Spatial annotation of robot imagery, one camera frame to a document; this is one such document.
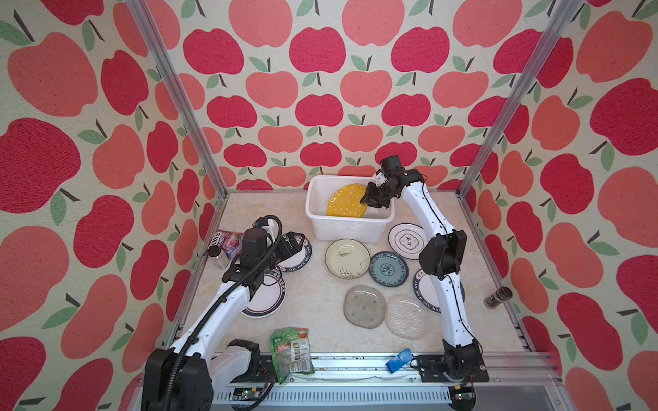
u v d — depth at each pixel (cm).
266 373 73
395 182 74
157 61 78
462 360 65
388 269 96
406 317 85
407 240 104
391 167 80
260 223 72
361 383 73
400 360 73
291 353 76
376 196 88
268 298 88
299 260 98
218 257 89
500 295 80
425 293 87
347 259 97
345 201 103
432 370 73
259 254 64
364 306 86
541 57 78
